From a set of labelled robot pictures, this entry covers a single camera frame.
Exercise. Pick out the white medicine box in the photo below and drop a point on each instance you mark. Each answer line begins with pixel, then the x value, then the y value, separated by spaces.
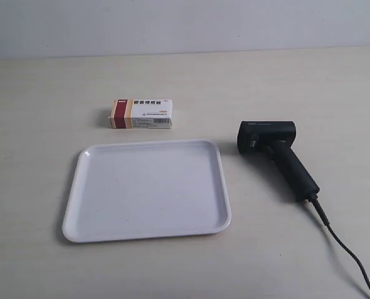
pixel 148 114

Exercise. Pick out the black handheld barcode scanner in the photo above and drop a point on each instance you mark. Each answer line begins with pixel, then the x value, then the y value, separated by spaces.
pixel 275 139

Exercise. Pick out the white plastic tray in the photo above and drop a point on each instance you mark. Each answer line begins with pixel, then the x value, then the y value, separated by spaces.
pixel 147 190

